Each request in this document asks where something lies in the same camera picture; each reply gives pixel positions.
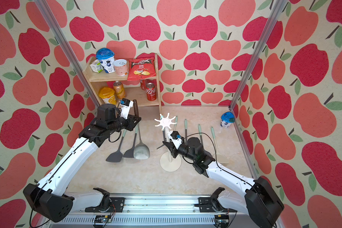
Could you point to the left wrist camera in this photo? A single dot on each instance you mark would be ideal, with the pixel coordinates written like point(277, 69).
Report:
point(125, 106)

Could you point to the grey spatula mint handle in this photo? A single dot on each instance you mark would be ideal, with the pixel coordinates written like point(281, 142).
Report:
point(200, 133)

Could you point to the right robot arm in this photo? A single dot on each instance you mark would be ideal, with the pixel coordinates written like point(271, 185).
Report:
point(254, 197)

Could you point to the white spatula mint handle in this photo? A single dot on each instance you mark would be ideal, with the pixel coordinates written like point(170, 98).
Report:
point(175, 125)

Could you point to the red cola can front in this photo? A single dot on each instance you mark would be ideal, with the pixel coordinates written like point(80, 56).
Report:
point(150, 91)

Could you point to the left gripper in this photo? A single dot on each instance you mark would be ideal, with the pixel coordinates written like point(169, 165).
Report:
point(131, 119)

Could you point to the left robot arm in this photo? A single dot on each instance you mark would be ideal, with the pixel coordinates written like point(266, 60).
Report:
point(49, 197)

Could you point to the left circuit board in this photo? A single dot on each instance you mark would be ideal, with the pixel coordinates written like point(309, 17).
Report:
point(102, 219)

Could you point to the pink cup foil lid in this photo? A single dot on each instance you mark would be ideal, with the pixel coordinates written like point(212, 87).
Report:
point(121, 67)

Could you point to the red cola can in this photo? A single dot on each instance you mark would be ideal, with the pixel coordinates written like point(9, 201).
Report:
point(143, 83)
point(150, 91)

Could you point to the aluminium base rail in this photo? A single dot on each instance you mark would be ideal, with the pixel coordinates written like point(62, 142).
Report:
point(135, 210)

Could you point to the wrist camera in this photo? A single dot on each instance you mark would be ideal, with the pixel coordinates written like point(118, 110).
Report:
point(177, 138)
point(125, 106)

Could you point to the aluminium frame post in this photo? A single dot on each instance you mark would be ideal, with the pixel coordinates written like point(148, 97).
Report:
point(261, 44)
point(66, 47)

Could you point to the small green white carton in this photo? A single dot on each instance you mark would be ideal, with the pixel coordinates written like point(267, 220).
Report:
point(96, 66)

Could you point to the wooden two-tier shelf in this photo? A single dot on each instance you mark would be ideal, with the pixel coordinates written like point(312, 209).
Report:
point(97, 81)

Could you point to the grey spatula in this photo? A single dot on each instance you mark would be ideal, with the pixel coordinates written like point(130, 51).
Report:
point(130, 152)

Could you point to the red cola can back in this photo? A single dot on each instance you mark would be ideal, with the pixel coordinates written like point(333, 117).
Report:
point(143, 83)

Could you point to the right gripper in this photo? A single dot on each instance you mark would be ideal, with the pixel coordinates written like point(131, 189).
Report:
point(172, 148)

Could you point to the yellow mango cup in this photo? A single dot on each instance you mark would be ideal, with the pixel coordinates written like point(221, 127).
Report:
point(108, 96)

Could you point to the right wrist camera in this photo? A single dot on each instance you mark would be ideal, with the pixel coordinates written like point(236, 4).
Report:
point(177, 138)

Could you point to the blue lid yogurt cup floor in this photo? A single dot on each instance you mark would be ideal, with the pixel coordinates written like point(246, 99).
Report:
point(227, 119)

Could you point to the right aluminium frame post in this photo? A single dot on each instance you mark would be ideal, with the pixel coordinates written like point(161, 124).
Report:
point(261, 44)

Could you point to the white utensil rack stand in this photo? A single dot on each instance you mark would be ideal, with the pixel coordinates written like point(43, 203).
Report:
point(167, 161)

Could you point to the left aluminium frame post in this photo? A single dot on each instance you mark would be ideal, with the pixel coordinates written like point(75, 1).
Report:
point(66, 47)

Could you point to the red chips bag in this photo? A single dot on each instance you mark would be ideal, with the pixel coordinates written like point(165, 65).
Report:
point(142, 68)

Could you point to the right circuit board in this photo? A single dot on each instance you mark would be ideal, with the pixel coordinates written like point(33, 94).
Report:
point(222, 221)

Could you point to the blue lid yogurt tub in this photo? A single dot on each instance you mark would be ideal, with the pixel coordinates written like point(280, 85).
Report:
point(106, 58)

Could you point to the grey spoon dark handle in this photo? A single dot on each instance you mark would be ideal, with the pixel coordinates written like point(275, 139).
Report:
point(141, 151)

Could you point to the grey slotted turner mint handle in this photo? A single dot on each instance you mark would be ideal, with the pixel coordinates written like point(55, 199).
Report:
point(186, 128)

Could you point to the circuit board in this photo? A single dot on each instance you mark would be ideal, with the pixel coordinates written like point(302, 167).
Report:
point(222, 221)
point(102, 219)

